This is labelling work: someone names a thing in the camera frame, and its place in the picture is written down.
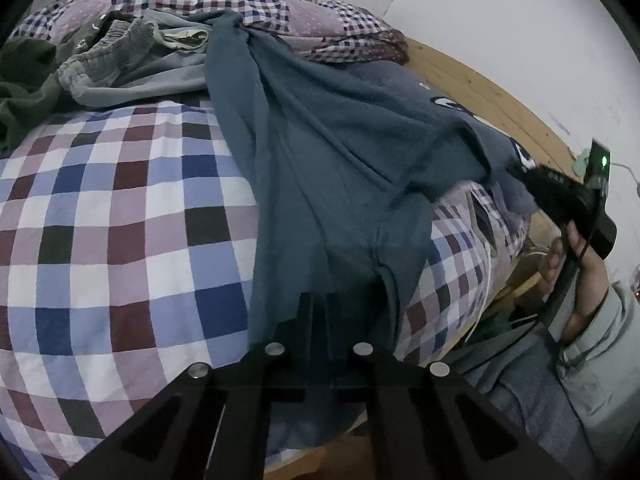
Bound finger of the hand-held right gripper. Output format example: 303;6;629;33
506;162;538;197

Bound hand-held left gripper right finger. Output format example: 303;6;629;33
320;291;576;480

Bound teal sweater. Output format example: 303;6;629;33
205;7;538;451

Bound person's right forearm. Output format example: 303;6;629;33
557;280;640;466

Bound light blue garment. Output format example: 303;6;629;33
75;7;236;108

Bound person's right hand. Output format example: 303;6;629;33
544;221;610;334

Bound checkered bed sheet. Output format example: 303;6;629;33
0;100;531;480

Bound navy printed blanket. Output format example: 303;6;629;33
350;60;541;221

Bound white cable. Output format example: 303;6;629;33
462;240;551;347

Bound patchwork gingham quilt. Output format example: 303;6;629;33
7;0;411;66

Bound mint green device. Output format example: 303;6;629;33
571;149;595;180

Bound grey sweatpants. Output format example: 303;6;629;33
57;19;166;102

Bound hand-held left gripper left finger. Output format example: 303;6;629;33
60;291;321;480

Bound dark green garment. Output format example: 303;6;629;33
0;10;136;157

